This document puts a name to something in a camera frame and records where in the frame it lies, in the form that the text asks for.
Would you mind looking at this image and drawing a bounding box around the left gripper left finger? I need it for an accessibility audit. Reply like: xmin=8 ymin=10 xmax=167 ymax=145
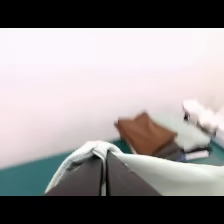
xmin=45 ymin=152 xmax=105 ymax=197

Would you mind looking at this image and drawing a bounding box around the brown garment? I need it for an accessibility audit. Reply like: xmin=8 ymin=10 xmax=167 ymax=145
xmin=114 ymin=111 xmax=178 ymax=157

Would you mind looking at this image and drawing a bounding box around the pale green garment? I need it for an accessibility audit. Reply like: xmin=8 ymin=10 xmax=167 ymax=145
xmin=44 ymin=140 xmax=224 ymax=197

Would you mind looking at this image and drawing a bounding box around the white garment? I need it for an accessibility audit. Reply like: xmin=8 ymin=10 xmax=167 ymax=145
xmin=151 ymin=110 xmax=212 ymax=153

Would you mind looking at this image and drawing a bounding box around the grey garment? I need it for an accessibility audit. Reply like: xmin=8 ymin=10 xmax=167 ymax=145
xmin=151 ymin=141 xmax=185 ymax=162

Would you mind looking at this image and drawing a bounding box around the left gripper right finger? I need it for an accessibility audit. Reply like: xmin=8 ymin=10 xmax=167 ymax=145
xmin=105 ymin=150 xmax=162 ymax=197

